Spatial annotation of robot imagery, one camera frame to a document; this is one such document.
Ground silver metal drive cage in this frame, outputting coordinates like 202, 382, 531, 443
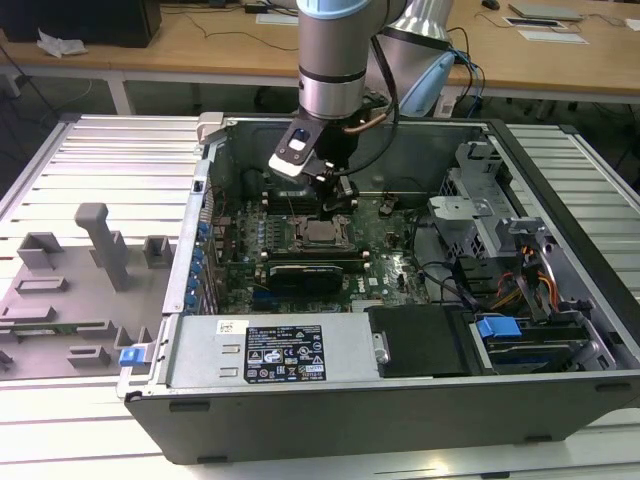
428, 141, 546, 259

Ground silver power supply with label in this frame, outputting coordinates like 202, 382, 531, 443
164, 314, 382, 389

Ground hard disk in blue carrier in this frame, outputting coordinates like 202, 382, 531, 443
476, 316, 589, 371

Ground black plastic shroud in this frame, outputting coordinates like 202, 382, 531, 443
366, 304, 474, 379

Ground black RAM slot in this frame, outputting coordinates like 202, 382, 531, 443
263, 189, 357, 204
262, 249, 370, 262
263, 201, 357, 216
262, 258, 371, 274

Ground CPU socket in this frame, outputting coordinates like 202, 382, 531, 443
291, 214, 360, 252

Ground green RAM stick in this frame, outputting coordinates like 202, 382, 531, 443
12, 323, 79, 335

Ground white framed flat tray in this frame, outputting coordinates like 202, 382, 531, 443
502, 16, 569, 30

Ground silver CPU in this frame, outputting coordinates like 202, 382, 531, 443
305, 219, 339, 246

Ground grey parts rack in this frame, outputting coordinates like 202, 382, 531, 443
0, 202, 174, 381

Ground green motherboard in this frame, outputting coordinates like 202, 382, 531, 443
214, 192, 431, 316

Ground metal socket cover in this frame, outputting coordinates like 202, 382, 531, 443
294, 216, 357, 250

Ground blue cable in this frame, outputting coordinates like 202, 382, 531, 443
449, 47, 487, 119

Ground pale blue teach pendant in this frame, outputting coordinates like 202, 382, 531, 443
399, 49, 456, 119

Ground black PC case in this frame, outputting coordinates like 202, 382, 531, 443
115, 112, 640, 466

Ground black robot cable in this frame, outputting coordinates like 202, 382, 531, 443
344, 37, 401, 176

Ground silver power supply handle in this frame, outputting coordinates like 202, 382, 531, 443
372, 330, 391, 364

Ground black wires in case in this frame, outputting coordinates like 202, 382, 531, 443
414, 259, 481, 306

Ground wooden desk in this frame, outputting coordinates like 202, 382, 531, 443
0, 0, 640, 117

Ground grey case corner latch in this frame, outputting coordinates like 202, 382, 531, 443
196, 112, 225, 147

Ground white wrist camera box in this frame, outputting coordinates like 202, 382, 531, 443
268, 119, 324, 177

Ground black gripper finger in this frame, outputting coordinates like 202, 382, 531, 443
312, 169, 346, 221
339, 175, 359, 211

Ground black box on desk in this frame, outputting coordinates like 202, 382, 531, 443
0, 0, 164, 49

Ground orange and yellow wires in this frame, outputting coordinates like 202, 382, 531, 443
492, 244, 559, 311

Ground white crumpled paper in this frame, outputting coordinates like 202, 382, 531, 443
37, 27, 89, 57

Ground grey flat laptop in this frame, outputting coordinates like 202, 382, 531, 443
508, 2, 585, 22

